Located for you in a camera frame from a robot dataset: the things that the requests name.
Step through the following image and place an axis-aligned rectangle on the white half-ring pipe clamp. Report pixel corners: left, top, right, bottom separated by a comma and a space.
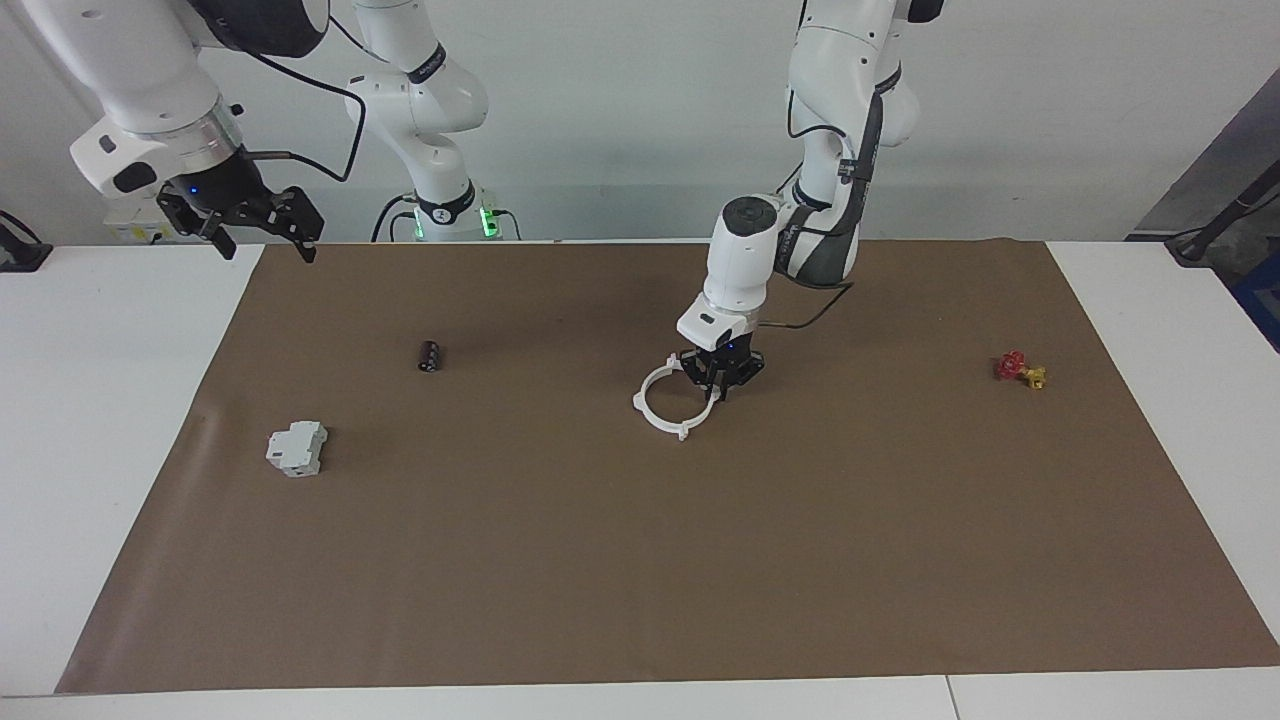
665, 355, 723, 441
633, 358, 691, 442

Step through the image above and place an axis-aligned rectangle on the white circuit breaker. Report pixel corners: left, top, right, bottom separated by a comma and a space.
265, 420, 329, 478

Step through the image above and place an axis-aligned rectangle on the brown paper table mat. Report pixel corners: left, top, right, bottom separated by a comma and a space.
55, 240, 1280, 696

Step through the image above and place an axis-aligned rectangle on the black clamp stand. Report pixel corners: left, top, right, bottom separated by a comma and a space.
0, 208, 54, 274

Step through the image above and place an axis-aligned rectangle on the black angled stand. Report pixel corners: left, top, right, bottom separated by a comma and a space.
1165, 160, 1280, 266

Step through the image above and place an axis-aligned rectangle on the blue object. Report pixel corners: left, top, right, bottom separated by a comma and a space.
1228, 245, 1280, 353

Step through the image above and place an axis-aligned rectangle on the dark grey board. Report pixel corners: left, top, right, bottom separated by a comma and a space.
1130, 70, 1280, 241

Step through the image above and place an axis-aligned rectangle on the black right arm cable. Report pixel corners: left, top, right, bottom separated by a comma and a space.
240, 10, 366, 184

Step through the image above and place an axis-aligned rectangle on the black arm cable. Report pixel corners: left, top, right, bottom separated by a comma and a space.
240, 10, 366, 184
755, 0, 906, 331

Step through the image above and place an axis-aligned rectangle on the black right base cable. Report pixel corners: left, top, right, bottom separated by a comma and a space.
372, 195, 416, 244

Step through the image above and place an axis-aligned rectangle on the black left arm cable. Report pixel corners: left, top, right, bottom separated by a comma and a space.
755, 0, 906, 331

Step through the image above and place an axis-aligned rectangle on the red-handled brass valve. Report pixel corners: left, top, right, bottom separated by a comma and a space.
994, 350, 1048, 391

